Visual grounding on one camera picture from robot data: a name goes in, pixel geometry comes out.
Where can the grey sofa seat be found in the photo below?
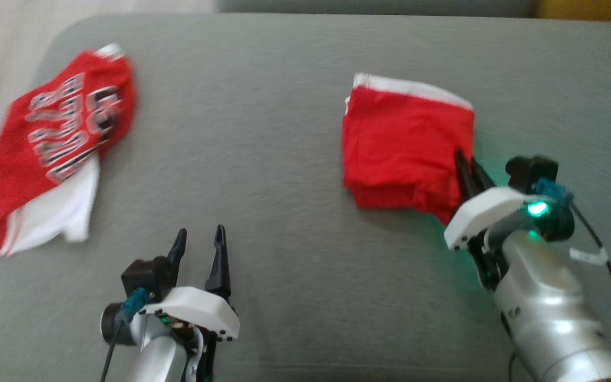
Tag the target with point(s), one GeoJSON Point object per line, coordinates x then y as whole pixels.
{"type": "Point", "coordinates": [284, 159]}

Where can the red basketball jersey white sleeves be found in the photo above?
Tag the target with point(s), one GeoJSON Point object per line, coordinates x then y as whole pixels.
{"type": "Point", "coordinates": [35, 175]}

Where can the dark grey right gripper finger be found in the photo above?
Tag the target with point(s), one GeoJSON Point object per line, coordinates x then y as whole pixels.
{"type": "Point", "coordinates": [464, 178]}
{"type": "Point", "coordinates": [481, 180]}

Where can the yellow sofa backrest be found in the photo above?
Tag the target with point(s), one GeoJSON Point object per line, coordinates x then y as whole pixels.
{"type": "Point", "coordinates": [592, 9]}

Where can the red shorts with white waistband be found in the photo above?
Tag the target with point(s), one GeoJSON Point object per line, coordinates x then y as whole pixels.
{"type": "Point", "coordinates": [401, 148]}

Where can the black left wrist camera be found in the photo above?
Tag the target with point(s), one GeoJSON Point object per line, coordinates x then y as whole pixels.
{"type": "Point", "coordinates": [143, 276]}

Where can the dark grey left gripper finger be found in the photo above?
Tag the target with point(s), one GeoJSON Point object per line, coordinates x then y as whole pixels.
{"type": "Point", "coordinates": [220, 270]}
{"type": "Point", "coordinates": [177, 252]}

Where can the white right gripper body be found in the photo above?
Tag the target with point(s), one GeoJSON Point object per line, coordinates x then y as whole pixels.
{"type": "Point", "coordinates": [486, 212]}

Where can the blue camera connector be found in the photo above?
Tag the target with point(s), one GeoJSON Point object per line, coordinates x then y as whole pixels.
{"type": "Point", "coordinates": [552, 190]}
{"type": "Point", "coordinates": [134, 305]}

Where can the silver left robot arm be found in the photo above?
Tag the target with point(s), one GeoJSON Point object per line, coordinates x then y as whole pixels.
{"type": "Point", "coordinates": [159, 355]}

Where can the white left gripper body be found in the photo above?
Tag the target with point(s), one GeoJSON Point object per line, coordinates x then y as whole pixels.
{"type": "Point", "coordinates": [199, 310]}

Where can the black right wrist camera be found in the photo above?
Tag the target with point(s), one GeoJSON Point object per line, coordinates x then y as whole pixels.
{"type": "Point", "coordinates": [531, 170]}

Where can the blue right camera connector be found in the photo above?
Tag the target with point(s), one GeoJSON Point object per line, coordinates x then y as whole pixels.
{"type": "Point", "coordinates": [552, 190]}

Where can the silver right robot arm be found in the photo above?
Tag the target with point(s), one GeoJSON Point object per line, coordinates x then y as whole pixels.
{"type": "Point", "coordinates": [544, 318]}

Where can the blue left camera connector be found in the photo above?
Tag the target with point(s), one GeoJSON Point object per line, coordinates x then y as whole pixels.
{"type": "Point", "coordinates": [134, 305]}

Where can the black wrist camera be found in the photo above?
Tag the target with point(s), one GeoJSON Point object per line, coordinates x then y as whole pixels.
{"type": "Point", "coordinates": [531, 170]}
{"type": "Point", "coordinates": [143, 276]}

